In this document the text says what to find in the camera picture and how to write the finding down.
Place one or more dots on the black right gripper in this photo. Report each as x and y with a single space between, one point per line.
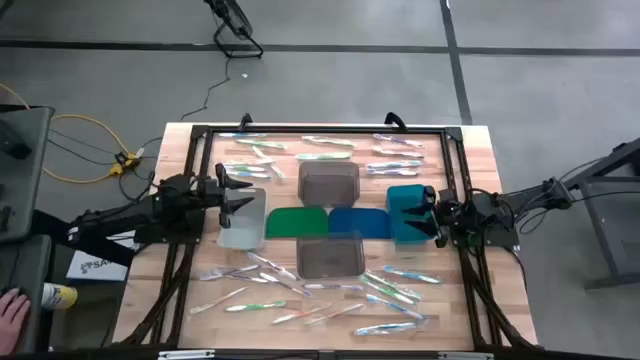
446 215

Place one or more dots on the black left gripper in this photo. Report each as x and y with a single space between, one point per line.
212 194

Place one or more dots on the teal plastic bin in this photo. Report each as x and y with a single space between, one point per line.
400 192

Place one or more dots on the white plastic bin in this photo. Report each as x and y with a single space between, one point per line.
245 235

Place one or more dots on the blue toothbrush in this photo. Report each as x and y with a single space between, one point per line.
385 329
394 164
240 135
411 274
250 174
395 306

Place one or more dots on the green toothbrush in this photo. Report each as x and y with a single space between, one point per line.
255 306
245 167
392 285
327 141
268 162
260 144
387 291
324 156

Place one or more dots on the smoky grey clear bin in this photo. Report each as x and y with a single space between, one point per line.
329 185
330 257

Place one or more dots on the orange toothbrush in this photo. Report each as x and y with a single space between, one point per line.
218 300
334 314
301 313

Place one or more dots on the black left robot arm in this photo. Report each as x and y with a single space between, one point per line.
125 215

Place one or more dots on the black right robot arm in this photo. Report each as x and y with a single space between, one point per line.
487 215

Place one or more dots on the blue bin lid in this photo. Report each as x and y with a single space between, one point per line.
360 224

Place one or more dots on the green bin lid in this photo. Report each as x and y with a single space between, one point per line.
297 224

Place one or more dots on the yellow power plug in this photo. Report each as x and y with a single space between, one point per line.
122 162

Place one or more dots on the white printed sheet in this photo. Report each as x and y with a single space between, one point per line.
95 265

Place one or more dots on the black floor fan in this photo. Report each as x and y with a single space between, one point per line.
232 20

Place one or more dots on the dark grey metal stand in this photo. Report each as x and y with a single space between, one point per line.
610 220

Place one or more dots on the white and yellow can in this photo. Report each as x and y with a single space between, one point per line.
60 296

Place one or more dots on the grey side desk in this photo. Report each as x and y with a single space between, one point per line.
20 265
25 190

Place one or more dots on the black desk device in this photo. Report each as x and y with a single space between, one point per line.
12 142

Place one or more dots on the person's hand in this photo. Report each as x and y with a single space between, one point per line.
12 320

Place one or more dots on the black aluminium table frame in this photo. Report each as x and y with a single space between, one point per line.
325 130

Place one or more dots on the silver metal bracket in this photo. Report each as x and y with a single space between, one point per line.
185 354
465 355

